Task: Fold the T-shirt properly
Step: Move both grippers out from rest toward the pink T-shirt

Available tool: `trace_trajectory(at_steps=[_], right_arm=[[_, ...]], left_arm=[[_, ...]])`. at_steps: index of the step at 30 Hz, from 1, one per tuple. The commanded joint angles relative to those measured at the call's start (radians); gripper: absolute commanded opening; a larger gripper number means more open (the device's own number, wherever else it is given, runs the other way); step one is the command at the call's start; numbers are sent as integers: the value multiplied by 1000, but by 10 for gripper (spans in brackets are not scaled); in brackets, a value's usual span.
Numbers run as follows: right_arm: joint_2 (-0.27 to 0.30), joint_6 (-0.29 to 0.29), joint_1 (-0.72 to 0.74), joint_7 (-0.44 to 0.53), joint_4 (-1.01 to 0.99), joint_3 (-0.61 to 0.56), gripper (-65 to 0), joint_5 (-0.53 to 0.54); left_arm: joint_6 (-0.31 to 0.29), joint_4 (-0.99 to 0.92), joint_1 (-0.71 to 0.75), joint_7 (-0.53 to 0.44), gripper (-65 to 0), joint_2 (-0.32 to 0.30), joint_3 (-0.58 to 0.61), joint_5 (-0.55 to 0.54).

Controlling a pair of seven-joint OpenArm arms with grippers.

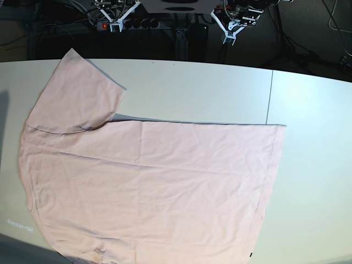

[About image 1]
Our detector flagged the pink T-shirt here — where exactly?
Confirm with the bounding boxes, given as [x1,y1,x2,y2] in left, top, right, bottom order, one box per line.
[19,49,285,263]

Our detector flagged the black power adapter box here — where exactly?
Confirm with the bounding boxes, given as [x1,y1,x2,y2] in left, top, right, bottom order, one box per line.
[188,23,208,62]

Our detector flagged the white power strip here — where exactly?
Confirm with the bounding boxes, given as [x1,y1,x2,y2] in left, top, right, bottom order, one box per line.
[96,19,161,33]

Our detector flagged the white table sticker label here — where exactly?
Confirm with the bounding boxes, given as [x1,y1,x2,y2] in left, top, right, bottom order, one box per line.
[6,218,34,233]

